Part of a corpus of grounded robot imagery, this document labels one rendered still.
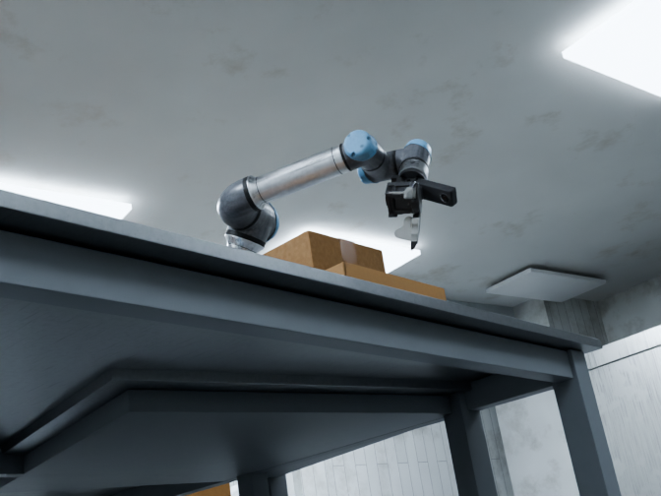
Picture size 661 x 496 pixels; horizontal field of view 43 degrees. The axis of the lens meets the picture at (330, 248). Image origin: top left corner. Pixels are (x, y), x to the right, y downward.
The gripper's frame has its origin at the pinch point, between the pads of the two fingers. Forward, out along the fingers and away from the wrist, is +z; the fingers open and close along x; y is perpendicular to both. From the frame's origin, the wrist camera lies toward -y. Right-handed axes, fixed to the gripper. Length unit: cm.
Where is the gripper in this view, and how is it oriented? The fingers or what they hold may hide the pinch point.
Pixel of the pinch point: (411, 225)
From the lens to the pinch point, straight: 198.4
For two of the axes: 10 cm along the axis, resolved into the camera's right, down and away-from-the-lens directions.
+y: -9.7, 0.2, 2.5
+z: -1.9, 6.0, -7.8
